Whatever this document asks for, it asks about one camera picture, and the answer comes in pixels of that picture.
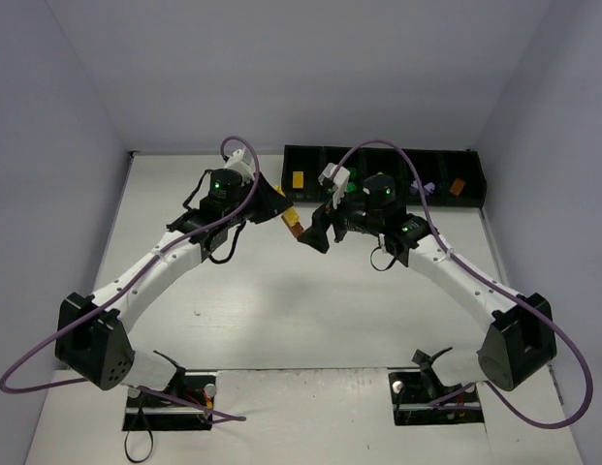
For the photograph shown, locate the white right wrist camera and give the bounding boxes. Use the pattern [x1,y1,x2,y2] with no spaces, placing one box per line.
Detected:
[318,163,350,209]

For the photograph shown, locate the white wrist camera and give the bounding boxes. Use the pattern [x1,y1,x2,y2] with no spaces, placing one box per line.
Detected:
[224,148,254,180]
[318,163,350,209]

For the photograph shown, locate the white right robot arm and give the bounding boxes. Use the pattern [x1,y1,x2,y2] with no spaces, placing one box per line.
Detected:
[299,164,556,391]

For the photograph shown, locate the black compartment tray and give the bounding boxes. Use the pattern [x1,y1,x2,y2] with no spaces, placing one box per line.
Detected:
[279,143,489,208]

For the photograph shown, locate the purple cable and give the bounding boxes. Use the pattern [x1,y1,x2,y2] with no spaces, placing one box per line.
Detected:
[0,136,261,427]
[332,139,593,431]

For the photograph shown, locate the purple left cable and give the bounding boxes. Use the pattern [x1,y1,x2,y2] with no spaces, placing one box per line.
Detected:
[0,136,261,427]

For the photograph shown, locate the left base mount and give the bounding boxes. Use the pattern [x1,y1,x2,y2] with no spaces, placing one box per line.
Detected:
[122,371,216,432]

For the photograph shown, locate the brown lego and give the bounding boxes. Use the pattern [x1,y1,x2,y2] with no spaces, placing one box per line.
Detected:
[281,217,304,239]

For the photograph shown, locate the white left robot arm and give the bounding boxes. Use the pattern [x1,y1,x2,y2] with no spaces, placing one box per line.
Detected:
[54,169,293,391]

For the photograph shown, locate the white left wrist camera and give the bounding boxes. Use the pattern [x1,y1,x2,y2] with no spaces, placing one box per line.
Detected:
[224,148,254,180]

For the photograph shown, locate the right base mount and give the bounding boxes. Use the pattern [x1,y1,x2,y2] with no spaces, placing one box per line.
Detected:
[388,369,485,426]

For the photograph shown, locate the yellow curved lego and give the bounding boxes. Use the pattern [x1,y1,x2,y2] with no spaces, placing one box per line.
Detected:
[292,170,304,190]

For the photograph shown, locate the base mount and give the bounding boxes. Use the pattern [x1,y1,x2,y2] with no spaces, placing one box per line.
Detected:
[122,371,216,432]
[388,369,485,426]

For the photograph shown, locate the yellow long lego brick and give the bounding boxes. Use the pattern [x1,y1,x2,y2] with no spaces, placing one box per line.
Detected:
[274,185,300,227]

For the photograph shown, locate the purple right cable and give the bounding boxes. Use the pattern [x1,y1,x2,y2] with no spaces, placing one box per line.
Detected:
[332,139,593,431]

